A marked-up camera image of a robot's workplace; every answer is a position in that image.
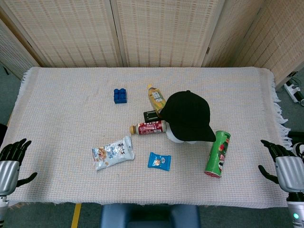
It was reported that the blue building block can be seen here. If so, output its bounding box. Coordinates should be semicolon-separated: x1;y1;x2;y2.
113;88;128;105

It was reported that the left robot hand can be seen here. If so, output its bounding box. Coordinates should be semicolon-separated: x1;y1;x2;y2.
0;138;38;196

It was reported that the white power strip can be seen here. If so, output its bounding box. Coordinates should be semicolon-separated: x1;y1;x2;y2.
284;79;304;106

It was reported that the red label drink bottle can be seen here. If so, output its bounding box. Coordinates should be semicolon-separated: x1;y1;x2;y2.
129;120;167;136

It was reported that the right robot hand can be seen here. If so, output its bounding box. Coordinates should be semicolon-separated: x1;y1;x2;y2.
258;139;304;193

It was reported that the black baseball cap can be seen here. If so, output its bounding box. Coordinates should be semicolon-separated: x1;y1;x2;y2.
158;90;217;143

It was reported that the white woven tablecloth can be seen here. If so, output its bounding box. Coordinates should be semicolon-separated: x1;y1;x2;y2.
6;66;292;208

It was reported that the blue snack packet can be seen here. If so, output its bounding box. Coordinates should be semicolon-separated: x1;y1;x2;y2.
147;152;171;171

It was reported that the green chips can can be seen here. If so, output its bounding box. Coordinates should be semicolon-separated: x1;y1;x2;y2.
204;130;231;179

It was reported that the yellow floor tape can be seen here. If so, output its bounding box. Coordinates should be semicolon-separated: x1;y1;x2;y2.
71;203;82;228

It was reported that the white snack bag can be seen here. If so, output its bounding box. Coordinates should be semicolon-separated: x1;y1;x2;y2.
91;135;135;171

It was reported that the yellow tea bottle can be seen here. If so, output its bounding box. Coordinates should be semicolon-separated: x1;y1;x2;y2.
147;84;167;116

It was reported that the woven folding screen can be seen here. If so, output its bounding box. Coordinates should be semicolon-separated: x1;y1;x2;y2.
0;0;304;88

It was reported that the black rectangular device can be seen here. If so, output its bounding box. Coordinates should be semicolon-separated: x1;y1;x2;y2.
143;110;159;122

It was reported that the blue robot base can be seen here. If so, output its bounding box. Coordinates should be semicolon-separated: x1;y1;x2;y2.
99;204;200;228

